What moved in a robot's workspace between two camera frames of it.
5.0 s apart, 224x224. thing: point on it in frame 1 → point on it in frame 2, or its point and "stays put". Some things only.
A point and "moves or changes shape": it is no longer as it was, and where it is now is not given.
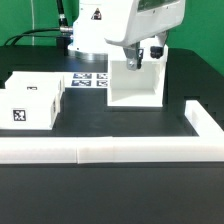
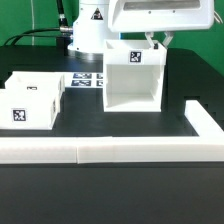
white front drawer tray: x=29 y=108 stays put
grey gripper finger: x=157 y=51 → x=168 y=38
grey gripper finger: x=134 y=55 → x=149 y=37
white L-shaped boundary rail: x=207 y=146 stays put
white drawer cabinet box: x=143 y=87 moves or changes shape
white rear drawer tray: x=36 y=80 stays put
